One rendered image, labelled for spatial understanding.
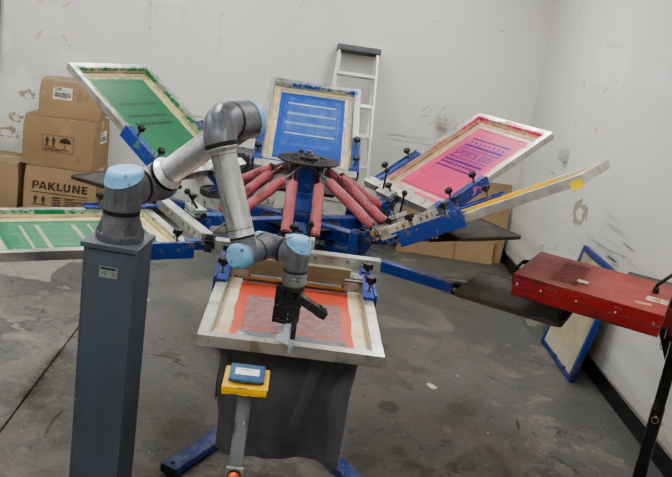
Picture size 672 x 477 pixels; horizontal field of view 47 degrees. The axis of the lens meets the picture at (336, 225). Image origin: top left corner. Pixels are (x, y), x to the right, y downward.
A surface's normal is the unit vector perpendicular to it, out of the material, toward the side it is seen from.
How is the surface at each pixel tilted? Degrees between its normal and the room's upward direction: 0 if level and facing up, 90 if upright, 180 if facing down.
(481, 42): 90
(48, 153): 91
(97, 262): 90
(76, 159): 93
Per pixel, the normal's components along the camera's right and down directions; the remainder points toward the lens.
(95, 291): -0.08, 0.25
